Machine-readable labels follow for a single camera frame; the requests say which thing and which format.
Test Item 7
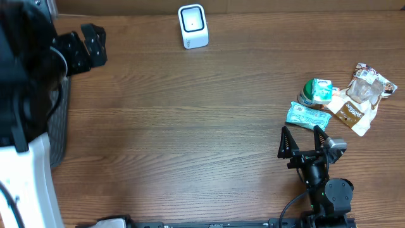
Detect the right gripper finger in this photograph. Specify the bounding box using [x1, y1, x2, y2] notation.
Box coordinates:
[277, 126, 299, 159]
[313, 125, 328, 152]

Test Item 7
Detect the beige plastic pouch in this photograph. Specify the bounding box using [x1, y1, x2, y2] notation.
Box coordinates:
[326, 63, 397, 137]

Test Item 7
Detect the orange small box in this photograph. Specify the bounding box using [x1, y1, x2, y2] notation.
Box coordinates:
[320, 87, 340, 111]

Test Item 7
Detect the teal snack packet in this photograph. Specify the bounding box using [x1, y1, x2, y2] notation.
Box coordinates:
[286, 101, 332, 131]

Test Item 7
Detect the white barcode scanner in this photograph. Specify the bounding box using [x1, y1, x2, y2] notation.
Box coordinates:
[178, 4, 209, 49]

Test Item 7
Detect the green lid jar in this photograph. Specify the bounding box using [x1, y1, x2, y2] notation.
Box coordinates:
[297, 79, 316, 108]

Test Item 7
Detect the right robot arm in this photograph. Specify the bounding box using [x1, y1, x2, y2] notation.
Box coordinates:
[275, 125, 356, 228]

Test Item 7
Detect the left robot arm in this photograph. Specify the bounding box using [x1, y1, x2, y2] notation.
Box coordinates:
[1, 1, 107, 227]

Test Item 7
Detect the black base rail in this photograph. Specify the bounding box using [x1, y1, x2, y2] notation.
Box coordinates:
[75, 215, 358, 228]

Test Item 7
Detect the teal white small box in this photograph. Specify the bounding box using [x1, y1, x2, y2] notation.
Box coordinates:
[311, 79, 333, 105]

